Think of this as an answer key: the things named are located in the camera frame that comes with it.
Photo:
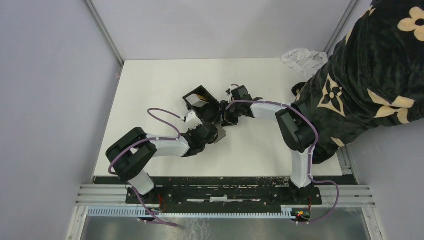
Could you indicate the aluminium frame rail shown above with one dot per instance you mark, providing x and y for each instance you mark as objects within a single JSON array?
[{"x": 172, "y": 192}]

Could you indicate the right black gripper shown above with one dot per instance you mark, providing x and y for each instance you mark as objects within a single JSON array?
[{"x": 227, "y": 120}]

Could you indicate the grey leather card holder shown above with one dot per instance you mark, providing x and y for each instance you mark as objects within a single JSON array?
[{"x": 221, "y": 133}]

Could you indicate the stack of credit cards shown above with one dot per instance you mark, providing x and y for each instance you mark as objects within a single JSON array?
[{"x": 196, "y": 100}]

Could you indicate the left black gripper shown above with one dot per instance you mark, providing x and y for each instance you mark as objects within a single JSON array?
[{"x": 191, "y": 131}]

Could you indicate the black plastic card box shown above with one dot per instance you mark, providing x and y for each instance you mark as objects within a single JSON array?
[{"x": 207, "y": 113}]

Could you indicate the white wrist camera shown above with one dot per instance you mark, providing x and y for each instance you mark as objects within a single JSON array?
[
  {"x": 230, "y": 88},
  {"x": 191, "y": 120}
]

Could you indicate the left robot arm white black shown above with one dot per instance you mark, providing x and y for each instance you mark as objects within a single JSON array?
[{"x": 129, "y": 155}]

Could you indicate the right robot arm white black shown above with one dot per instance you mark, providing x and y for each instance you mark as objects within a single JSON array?
[{"x": 294, "y": 121}]

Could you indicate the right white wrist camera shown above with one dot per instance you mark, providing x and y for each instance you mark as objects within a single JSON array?
[{"x": 230, "y": 88}]

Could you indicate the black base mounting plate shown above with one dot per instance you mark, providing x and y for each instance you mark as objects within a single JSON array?
[{"x": 132, "y": 199}]

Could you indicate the white crumpled cloth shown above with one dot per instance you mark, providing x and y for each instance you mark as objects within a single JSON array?
[{"x": 304, "y": 62}]

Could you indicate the grey slotted cable duct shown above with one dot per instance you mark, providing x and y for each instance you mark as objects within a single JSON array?
[{"x": 140, "y": 212}]

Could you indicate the black floral plush blanket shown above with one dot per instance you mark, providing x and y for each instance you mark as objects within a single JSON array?
[{"x": 375, "y": 77}]

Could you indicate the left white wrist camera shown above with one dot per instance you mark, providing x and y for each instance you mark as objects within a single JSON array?
[{"x": 191, "y": 120}]

